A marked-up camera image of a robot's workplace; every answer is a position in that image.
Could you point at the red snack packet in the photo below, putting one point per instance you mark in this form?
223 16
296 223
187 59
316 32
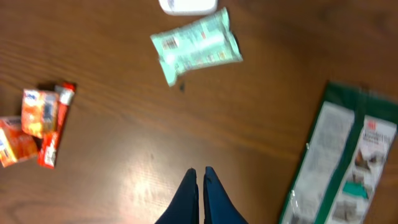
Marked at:
48 153

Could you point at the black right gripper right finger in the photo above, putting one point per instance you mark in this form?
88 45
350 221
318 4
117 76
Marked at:
219 209

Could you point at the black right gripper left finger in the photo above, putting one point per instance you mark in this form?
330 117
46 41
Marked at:
184 207

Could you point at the white barcode scanner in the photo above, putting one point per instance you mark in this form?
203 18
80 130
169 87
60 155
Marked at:
188 7

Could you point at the orange white tissue pack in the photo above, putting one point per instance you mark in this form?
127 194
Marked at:
39 112

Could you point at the green 3M package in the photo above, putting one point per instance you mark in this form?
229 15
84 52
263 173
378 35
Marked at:
343 159

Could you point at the white toilet wipes pack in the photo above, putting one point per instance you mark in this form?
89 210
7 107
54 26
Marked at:
204 43

